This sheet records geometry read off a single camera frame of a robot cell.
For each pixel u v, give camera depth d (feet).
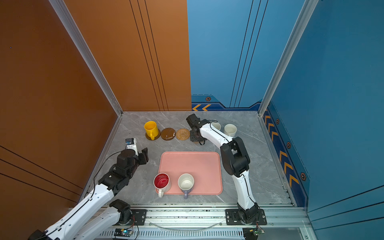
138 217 2.41
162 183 2.74
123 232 2.32
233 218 2.38
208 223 2.37
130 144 2.24
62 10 2.30
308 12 2.32
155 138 3.36
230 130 3.21
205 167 3.06
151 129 3.19
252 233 2.28
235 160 1.83
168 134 3.47
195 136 2.67
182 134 3.47
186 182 2.74
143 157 2.34
